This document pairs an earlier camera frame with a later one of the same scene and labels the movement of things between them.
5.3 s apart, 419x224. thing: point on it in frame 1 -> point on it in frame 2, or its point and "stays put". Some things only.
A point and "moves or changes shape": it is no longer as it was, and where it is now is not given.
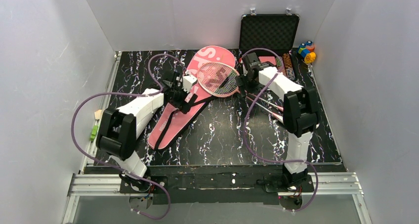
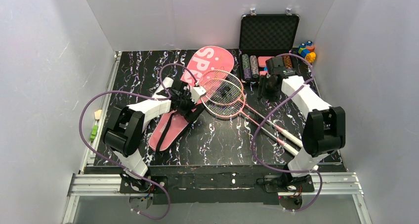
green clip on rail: x=94 y=132 stays put
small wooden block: x=98 y=114 stays put
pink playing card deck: x=271 y=59 stays put
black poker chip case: x=272 y=37 stays put
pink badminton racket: x=279 y=117 -> x=223 y=99
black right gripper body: x=244 y=83 -> x=268 y=86
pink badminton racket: x=219 y=79 moves or changes shape
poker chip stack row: x=288 y=66 stays put
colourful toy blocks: x=306 y=51 stays put
